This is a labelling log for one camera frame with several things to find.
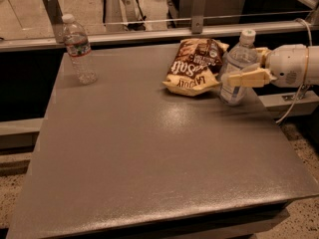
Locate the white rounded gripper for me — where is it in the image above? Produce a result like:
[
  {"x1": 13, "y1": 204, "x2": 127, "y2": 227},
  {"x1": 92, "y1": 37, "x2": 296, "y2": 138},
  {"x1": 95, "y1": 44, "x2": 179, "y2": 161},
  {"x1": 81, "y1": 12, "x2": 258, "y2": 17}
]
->
[{"x1": 226, "y1": 44, "x2": 308, "y2": 88}]

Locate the blue label plastic water bottle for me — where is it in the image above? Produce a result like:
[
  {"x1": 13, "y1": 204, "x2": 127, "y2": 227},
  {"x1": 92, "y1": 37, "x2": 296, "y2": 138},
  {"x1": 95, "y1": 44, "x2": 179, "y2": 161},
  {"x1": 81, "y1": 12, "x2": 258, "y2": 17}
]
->
[{"x1": 219, "y1": 29, "x2": 257, "y2": 106}]

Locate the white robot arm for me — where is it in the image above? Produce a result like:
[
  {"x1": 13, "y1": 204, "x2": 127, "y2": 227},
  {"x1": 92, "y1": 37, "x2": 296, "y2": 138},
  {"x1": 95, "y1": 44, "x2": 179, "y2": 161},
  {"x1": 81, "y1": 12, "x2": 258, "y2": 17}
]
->
[{"x1": 222, "y1": 44, "x2": 319, "y2": 88}]

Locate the brown chip bag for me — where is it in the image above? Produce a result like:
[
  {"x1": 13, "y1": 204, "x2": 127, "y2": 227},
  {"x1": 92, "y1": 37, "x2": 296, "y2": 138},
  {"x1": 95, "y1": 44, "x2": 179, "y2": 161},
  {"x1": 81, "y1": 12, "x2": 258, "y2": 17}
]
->
[{"x1": 162, "y1": 38, "x2": 229, "y2": 97}]

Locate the clear red label water bottle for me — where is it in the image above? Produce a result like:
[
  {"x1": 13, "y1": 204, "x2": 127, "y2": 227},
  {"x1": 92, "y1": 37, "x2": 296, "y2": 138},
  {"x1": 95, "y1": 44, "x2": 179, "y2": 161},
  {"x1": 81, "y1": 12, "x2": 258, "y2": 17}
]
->
[{"x1": 62, "y1": 14, "x2": 98, "y2": 85}]

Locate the white cable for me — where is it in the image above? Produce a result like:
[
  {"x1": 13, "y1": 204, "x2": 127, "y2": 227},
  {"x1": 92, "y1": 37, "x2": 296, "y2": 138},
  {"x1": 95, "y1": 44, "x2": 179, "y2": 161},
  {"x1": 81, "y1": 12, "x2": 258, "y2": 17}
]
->
[{"x1": 274, "y1": 17, "x2": 314, "y2": 125}]

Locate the grey metal rail frame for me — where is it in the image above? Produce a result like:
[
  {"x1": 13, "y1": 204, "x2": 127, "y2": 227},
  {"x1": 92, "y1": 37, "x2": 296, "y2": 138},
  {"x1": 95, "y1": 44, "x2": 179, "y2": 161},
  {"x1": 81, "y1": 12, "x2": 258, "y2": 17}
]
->
[{"x1": 0, "y1": 20, "x2": 306, "y2": 52}]

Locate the right grey metal bracket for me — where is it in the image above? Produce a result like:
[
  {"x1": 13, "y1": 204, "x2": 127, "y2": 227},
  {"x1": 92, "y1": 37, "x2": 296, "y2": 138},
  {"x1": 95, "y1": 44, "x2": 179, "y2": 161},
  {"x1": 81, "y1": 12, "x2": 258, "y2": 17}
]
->
[{"x1": 191, "y1": 0, "x2": 206, "y2": 34}]

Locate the grey metal bracket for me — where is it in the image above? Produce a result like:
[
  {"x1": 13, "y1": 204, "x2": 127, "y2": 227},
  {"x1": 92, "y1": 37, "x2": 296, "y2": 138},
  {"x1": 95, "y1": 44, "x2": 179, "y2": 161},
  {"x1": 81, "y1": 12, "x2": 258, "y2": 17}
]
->
[
  {"x1": 191, "y1": 0, "x2": 206, "y2": 34},
  {"x1": 42, "y1": 0, "x2": 63, "y2": 43}
]

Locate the left grey metal bracket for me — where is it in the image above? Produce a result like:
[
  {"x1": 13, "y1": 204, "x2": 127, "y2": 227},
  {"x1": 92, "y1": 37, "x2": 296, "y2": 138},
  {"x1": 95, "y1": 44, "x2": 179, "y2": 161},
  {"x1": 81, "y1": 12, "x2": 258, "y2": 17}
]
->
[{"x1": 42, "y1": 0, "x2": 63, "y2": 43}]

